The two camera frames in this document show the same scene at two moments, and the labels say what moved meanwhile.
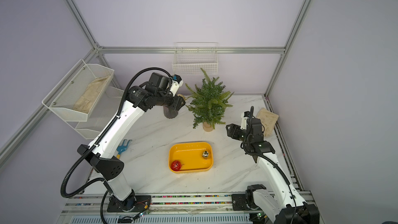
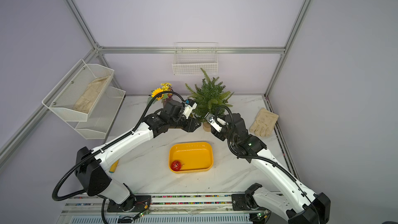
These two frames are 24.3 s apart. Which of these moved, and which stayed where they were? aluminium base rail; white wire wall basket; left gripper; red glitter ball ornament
Moved: left gripper
Stayed: white wire wall basket; aluminium base rail; red glitter ball ornament
